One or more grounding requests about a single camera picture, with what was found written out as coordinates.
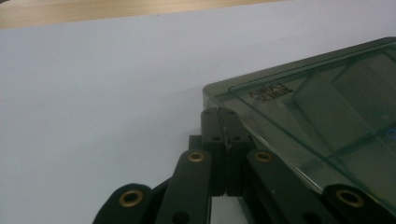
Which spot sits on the green translucent compartment box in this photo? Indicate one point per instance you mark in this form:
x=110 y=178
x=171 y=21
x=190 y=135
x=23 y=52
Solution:
x=327 y=118

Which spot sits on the white table sheet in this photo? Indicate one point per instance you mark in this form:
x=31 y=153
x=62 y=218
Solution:
x=93 y=93

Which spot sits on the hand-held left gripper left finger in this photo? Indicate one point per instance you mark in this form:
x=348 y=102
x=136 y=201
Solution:
x=214 y=140

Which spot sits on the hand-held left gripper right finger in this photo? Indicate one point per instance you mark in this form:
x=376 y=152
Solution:
x=236 y=149

